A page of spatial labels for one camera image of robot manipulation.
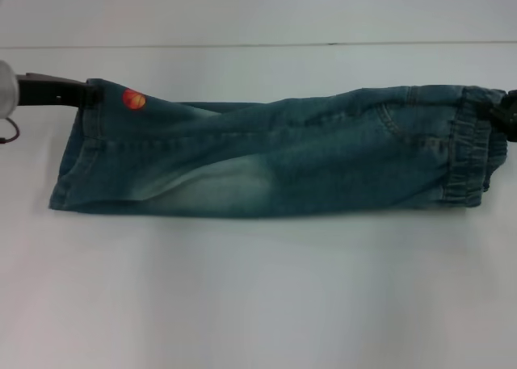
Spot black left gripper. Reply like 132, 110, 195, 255
16, 72, 103, 109

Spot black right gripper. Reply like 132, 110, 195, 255
485, 88, 517, 133

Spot blue denim shorts with print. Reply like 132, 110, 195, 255
48, 77, 511, 221

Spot thin dark left wrist cable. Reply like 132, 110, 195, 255
0, 115, 20, 145

